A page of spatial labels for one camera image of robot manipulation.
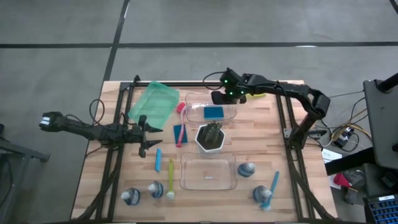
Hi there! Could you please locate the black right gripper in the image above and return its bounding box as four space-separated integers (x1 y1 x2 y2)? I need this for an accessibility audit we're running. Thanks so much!
211 67 250 106

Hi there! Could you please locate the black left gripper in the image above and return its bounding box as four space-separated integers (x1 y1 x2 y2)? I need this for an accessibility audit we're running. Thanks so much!
123 114 164 159

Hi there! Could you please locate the blue sponge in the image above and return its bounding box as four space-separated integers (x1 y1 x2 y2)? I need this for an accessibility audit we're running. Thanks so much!
203 105 225 121
154 147 163 174
172 123 189 145

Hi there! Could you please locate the red dish brush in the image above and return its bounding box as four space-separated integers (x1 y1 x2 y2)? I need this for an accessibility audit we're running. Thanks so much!
175 101 188 149

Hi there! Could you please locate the blue dish soap bottle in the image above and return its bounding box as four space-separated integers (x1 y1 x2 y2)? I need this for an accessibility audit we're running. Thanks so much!
252 185 271 203
147 180 165 199
237 162 257 178
120 187 142 207

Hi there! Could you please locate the blue dish brush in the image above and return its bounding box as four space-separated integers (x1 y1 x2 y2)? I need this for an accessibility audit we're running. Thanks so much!
259 170 280 212

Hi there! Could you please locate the clear plastic bin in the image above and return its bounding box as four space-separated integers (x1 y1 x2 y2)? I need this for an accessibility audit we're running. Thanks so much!
179 151 239 191
185 91 238 124

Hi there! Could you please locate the teal translucent plastic bin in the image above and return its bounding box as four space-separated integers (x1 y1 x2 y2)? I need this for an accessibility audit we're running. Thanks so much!
127 80 181 131

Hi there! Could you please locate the green cactus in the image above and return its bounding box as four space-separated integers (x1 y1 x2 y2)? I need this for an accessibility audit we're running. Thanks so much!
198 121 223 149

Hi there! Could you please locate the white hexagonal plant pot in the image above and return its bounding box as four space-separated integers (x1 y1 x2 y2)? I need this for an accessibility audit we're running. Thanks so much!
194 123 226 156

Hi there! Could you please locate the white paper sheet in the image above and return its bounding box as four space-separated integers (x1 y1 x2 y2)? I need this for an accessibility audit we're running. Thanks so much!
322 147 343 164

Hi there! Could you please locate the grey metal stand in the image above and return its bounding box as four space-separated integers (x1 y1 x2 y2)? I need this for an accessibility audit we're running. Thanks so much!
0 123 50 224

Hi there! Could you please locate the small electronics box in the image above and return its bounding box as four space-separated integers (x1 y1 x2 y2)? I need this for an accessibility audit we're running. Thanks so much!
331 126 355 149

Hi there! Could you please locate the red cloth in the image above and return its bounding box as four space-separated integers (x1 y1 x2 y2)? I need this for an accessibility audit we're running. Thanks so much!
332 172 353 189

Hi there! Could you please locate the black equipment cart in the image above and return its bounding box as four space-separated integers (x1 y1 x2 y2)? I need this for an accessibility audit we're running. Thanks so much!
363 72 398 170

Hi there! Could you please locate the backlit computer keyboard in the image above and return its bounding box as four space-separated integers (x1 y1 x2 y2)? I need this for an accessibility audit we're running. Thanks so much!
363 194 398 224

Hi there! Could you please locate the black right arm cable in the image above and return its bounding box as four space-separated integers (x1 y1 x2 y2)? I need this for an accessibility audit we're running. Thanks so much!
202 70 225 91

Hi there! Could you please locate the black aluminium table frame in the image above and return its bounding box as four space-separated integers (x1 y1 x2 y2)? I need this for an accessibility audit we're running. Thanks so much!
73 74 335 222

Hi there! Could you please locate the bundle of floor cables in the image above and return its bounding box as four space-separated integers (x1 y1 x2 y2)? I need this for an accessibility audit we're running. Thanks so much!
307 91 374 153

